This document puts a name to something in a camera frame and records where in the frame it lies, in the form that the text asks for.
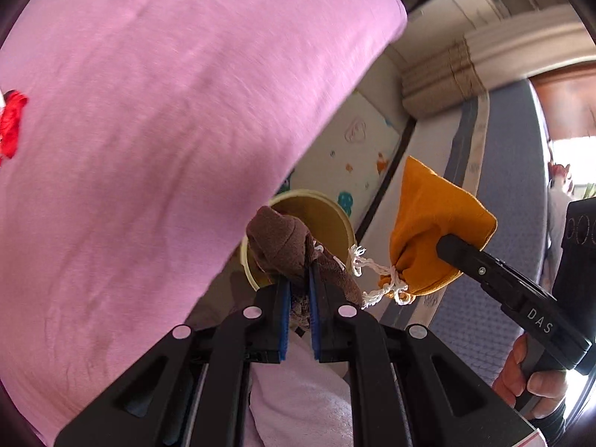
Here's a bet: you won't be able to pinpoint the red cloth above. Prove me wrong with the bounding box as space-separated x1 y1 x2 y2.
0 89 29 166

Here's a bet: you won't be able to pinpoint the person's right hand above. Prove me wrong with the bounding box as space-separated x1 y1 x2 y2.
492 335 570 413

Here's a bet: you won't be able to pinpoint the white cartoon play mat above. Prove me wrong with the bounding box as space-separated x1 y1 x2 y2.
279 91 404 239

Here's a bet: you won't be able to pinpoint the yellow round bucket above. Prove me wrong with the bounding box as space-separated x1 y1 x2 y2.
240 189 358 292

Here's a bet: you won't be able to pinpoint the brown drawstring pouch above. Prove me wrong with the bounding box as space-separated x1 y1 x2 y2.
245 206 366 331

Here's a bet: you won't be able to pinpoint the folded beige mat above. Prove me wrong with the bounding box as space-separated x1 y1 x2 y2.
401 37 488 118

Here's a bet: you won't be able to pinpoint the person's light pink pants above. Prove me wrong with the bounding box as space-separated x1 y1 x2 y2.
249 340 355 447

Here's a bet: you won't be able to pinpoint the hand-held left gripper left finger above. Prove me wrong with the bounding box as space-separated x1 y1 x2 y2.
55 276 292 447

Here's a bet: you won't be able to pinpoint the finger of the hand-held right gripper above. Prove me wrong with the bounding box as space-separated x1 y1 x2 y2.
436 234 529 310

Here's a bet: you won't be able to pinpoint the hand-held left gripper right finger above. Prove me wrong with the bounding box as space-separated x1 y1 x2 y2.
305 263 536 447

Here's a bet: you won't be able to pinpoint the brown wooden door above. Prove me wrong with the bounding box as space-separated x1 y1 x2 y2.
531 64 596 143

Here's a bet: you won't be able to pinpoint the orange drawstring pouch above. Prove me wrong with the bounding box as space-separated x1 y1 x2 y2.
362 156 498 308

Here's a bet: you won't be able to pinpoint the pink bed sheet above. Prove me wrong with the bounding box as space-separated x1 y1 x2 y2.
0 0 409 447

